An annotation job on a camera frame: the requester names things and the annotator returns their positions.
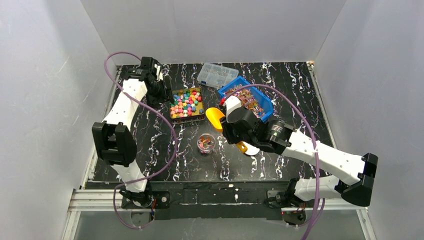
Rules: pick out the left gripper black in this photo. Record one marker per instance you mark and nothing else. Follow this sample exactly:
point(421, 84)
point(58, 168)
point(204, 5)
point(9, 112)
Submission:
point(166, 88)

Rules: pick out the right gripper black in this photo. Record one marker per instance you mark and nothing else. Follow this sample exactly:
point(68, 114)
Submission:
point(230, 125)

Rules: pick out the blue bin of lollipops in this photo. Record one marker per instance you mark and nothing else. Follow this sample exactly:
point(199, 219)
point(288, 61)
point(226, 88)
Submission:
point(251, 98)

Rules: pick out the yellow plastic scoop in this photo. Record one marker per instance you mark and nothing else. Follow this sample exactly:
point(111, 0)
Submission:
point(214, 116)

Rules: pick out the tin tray of star candies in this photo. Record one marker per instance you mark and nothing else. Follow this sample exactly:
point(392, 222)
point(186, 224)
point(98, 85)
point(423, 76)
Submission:
point(186, 105)

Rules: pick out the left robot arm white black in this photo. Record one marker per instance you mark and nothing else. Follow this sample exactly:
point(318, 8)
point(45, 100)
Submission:
point(112, 137)

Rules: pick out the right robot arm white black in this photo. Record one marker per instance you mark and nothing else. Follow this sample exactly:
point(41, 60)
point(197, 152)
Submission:
point(351, 176)

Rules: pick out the white round jar lid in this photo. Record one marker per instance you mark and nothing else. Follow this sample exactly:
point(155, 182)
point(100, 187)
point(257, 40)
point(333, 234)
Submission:
point(251, 151)

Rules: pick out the clear plastic jar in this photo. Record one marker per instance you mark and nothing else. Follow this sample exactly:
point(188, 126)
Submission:
point(206, 143)

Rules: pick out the clear plastic compartment box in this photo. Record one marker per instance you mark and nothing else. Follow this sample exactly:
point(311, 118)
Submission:
point(216, 76)

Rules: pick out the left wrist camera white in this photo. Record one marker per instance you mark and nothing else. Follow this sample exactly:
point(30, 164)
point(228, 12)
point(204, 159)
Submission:
point(159, 74)

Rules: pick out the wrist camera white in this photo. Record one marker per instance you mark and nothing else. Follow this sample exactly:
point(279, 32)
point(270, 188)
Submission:
point(231, 104)
point(159, 74)

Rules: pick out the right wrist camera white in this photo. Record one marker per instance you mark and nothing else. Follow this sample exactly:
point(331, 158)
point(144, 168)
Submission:
point(231, 104)

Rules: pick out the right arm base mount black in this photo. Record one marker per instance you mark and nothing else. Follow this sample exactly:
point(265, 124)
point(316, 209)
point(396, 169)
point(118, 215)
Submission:
point(292, 208)

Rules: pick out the aluminium frame rail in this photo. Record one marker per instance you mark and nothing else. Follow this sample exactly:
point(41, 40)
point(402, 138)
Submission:
point(102, 200)

